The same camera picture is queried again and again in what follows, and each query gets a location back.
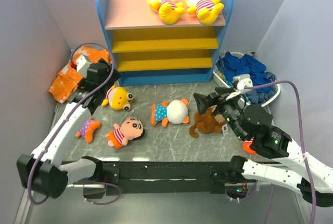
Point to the blue pink yellow toy shelf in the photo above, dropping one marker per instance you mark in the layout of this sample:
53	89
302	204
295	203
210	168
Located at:
146	51

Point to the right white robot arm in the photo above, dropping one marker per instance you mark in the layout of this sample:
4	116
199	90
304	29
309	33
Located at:
303	174

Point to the boy doll striped shirt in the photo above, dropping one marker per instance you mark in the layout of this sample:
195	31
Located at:
131	129

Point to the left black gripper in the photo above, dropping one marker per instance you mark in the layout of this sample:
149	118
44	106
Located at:
115	76

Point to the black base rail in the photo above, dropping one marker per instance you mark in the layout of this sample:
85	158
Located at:
167	177

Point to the plush purple dotted dress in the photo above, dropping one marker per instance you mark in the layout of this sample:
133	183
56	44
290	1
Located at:
87	130

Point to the blue clothes pile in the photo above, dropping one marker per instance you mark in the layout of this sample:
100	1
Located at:
247	64

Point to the white plastic laundry basket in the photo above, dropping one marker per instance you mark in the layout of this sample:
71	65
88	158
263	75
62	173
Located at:
252	97

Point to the boy doll right side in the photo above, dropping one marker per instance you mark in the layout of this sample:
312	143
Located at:
247	146

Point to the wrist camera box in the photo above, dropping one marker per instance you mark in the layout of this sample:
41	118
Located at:
240	82
81	65

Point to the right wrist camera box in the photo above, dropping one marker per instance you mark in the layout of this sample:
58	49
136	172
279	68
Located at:
240	82

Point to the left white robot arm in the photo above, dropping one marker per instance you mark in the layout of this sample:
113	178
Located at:
42	171

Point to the white plush blue dotted dress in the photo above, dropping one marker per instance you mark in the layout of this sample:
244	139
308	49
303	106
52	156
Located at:
175	112

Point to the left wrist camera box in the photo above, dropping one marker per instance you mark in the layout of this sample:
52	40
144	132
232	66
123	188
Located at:
81	65

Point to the orange white tie-dye cloth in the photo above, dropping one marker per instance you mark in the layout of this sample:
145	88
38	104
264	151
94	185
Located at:
68	78

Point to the yellow frog plush front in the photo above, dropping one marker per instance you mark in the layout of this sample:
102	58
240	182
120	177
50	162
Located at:
206	11

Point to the brown monkey plush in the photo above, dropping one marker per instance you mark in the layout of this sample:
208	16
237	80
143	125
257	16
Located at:
207	123

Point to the yellow frog plush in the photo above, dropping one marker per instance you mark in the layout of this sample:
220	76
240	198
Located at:
206	11
118	98
169	11

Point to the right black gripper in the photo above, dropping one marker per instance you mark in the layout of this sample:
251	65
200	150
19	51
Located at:
202	101

